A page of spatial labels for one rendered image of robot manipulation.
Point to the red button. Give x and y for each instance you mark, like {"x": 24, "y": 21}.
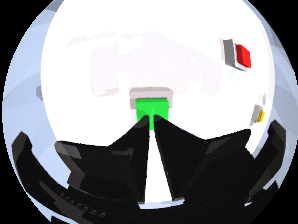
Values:
{"x": 236, "y": 56}

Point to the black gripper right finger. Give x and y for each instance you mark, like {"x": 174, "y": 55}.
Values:
{"x": 184, "y": 156}

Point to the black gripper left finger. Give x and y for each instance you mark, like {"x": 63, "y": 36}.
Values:
{"x": 125, "y": 160}

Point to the green button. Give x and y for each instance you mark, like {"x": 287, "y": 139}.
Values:
{"x": 151, "y": 101}

